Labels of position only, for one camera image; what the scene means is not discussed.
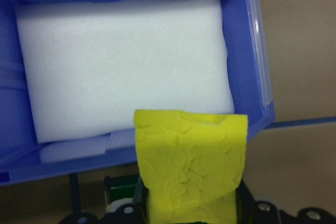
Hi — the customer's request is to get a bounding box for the white foam pad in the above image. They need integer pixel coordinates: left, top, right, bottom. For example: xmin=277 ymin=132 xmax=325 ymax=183
xmin=14 ymin=0 xmax=236 ymax=164

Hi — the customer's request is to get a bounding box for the green conveyor belt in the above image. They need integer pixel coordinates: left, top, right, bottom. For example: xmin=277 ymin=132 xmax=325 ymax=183
xmin=103 ymin=175 xmax=149 ymax=213

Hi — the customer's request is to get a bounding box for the yellow foam block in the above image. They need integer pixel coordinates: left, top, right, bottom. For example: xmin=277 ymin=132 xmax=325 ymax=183
xmin=133 ymin=108 xmax=249 ymax=224

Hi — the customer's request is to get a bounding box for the blue plastic storage bin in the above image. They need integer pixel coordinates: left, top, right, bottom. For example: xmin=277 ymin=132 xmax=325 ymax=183
xmin=0 ymin=0 xmax=278 ymax=188

